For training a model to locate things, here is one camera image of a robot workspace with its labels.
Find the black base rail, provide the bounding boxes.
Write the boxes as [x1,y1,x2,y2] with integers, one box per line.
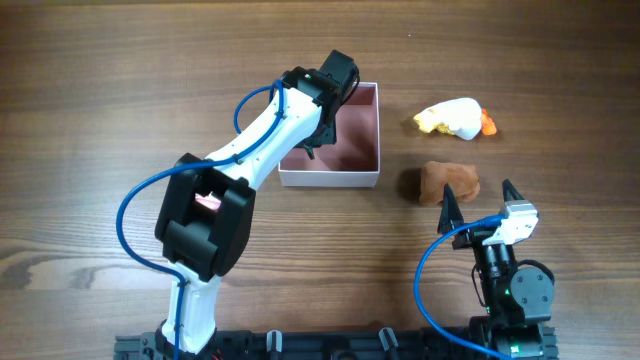
[113,327,558,360]

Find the white pink-lined cardboard box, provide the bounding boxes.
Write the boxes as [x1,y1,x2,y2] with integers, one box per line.
[278,82,381,188]

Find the pink white toy figure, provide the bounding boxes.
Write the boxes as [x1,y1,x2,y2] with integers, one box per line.
[195,194,221,212]

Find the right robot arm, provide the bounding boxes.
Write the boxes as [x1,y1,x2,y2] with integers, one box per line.
[437,180,559,359]

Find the left blue cable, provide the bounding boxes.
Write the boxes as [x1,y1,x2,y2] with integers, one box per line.
[115,78,286,360]

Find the brown plush toy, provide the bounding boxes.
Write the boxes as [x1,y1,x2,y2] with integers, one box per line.
[419,161,480,206]

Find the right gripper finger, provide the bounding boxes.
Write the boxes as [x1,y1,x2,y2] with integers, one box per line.
[502,179,524,202]
[437,183,464,234]

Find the white yellow plush duck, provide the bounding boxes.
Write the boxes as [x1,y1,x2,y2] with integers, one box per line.
[413,97,498,141]

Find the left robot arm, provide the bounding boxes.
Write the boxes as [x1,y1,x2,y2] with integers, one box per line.
[155,50,360,359]

